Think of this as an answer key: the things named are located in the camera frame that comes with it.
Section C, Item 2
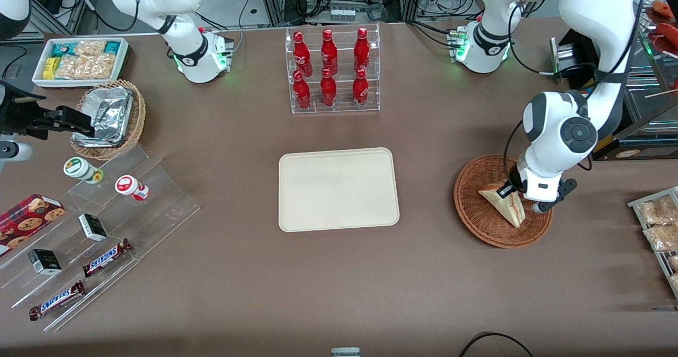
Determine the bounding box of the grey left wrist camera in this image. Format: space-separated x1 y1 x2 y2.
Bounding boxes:
531 179 578 213

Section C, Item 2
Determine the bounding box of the black cable loop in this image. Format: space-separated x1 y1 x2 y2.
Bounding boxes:
458 332 536 357

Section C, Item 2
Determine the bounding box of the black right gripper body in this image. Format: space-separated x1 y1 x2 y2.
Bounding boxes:
0 80 51 139

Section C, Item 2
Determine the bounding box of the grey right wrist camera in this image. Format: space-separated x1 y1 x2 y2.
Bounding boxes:
0 141 33 162

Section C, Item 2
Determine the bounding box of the clear bag of crackers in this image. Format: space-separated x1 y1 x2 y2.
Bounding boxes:
74 39 106 57
637 195 678 225
644 224 678 252
85 53 118 79
56 55 88 80

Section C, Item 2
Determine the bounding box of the small black box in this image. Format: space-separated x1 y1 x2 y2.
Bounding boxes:
28 249 63 275
78 213 108 242

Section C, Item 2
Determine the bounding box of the red cookie box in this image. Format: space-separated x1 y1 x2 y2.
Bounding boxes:
0 193 66 257

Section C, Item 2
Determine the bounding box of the clear acrylic stepped shelf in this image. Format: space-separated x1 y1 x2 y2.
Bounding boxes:
0 144 201 332

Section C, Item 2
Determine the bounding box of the red lid yogurt cup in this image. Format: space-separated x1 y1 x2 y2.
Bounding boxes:
115 175 149 201

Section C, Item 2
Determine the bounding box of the clear acrylic bottle rack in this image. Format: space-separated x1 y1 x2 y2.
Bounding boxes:
285 23 381 115

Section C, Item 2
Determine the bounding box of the tan wicker basket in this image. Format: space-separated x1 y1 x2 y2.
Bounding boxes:
70 79 146 160

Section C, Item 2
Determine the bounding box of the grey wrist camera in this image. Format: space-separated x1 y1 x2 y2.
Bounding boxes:
531 179 578 213
0 141 33 162

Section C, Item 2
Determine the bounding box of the red cola bottle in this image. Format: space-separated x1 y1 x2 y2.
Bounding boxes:
293 31 313 77
293 70 312 110
352 68 369 108
320 29 338 76
320 68 337 108
354 27 370 73

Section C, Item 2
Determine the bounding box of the black food display case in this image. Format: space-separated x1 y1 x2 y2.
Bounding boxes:
550 0 678 162

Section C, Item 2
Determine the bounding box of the green lid yogurt cup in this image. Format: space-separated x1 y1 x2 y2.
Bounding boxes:
64 157 104 184

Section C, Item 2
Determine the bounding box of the beige plastic tray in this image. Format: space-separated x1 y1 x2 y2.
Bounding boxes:
278 147 400 233

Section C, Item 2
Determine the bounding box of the white rectangular snack bin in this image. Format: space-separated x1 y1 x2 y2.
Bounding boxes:
32 37 129 88

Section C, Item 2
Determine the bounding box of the round brown wicker basket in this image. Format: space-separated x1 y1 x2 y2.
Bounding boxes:
454 155 554 249

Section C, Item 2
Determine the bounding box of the silver foil container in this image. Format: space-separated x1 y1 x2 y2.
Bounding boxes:
73 86 134 148

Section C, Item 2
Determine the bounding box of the triangular sandwich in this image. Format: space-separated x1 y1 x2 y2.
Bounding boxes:
478 183 526 228

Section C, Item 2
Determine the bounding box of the tray of packaged snacks right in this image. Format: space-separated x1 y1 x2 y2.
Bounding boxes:
628 186 678 299

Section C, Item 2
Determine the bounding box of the snickers chocolate bar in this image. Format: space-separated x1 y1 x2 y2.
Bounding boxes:
29 281 85 321
82 239 133 278

